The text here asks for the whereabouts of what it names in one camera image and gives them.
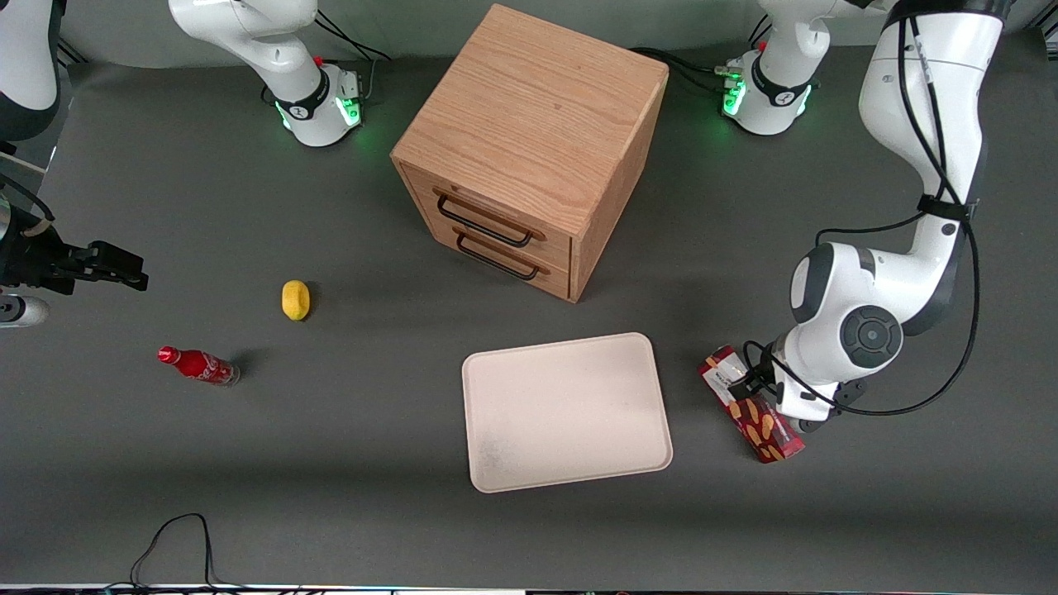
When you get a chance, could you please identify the black cable on table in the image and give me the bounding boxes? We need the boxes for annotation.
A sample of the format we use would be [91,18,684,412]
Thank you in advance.
[130,513,245,590]

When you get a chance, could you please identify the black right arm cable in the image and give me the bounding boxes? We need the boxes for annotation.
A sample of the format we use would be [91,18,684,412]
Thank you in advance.
[0,172,56,226]

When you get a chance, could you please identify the wooden drawer cabinet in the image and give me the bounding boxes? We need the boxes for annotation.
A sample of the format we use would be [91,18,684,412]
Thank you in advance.
[390,3,670,305]

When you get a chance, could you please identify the red cookie box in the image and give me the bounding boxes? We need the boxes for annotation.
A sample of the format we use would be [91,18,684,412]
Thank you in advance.
[697,345,806,464]

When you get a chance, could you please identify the red cola bottle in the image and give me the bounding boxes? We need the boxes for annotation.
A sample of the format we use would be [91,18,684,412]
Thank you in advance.
[157,345,241,388]

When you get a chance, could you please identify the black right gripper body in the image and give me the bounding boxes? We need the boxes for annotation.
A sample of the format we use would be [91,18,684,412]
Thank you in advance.
[0,221,79,296]

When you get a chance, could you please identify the black right base cables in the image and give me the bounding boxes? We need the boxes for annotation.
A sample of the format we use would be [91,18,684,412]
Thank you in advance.
[314,8,392,64]

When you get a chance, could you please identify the yellow lemon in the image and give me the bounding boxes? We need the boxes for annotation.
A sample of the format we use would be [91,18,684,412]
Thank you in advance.
[281,279,312,321]

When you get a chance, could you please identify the beige plastic tray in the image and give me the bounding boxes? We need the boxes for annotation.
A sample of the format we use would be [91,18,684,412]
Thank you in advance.
[461,332,674,494]

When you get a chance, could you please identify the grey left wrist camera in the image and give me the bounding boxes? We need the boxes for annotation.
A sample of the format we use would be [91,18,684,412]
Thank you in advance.
[792,378,870,436]

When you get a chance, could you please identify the black base cables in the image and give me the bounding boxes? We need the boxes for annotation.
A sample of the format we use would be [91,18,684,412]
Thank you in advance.
[631,17,774,93]
[314,8,392,64]

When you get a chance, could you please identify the wooden drawer front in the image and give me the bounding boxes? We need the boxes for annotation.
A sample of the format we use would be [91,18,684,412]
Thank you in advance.
[401,164,574,259]
[428,217,573,301]

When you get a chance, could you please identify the black metal drawer handle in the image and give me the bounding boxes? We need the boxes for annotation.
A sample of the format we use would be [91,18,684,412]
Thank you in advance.
[452,225,551,282]
[435,188,547,249]

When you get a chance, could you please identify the black left base cables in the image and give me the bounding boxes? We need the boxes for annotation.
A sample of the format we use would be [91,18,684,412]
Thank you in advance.
[631,17,774,93]

